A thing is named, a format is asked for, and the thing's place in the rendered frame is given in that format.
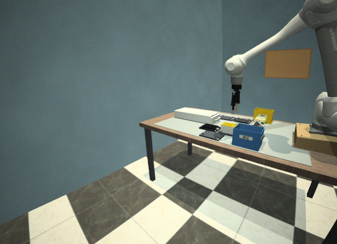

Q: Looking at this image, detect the pale grey bench mat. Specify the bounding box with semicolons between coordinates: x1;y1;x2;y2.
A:
154;117;312;167

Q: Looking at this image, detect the blue bin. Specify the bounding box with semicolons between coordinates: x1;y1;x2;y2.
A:
232;123;264;152

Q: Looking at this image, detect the yellow open-top bin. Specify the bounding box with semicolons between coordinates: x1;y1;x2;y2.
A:
253;108;274;124

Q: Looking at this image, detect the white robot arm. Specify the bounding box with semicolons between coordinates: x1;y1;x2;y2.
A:
225;0;337;137

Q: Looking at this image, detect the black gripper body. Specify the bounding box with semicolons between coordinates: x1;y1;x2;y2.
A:
232;84;242;96

